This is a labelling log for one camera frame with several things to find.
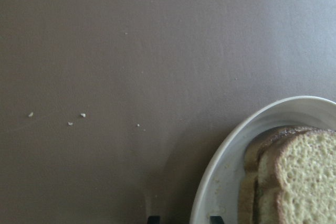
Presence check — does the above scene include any bread slice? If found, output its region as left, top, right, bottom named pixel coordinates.
left=237, top=125, right=313, bottom=223
left=257, top=130, right=335, bottom=223

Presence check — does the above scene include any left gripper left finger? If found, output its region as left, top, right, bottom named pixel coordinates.
left=147, top=216, right=161, bottom=224

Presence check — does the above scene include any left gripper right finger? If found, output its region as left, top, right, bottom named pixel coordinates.
left=209, top=216, right=223, bottom=224

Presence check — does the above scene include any white round plate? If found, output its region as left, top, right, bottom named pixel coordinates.
left=190, top=96, right=335, bottom=223

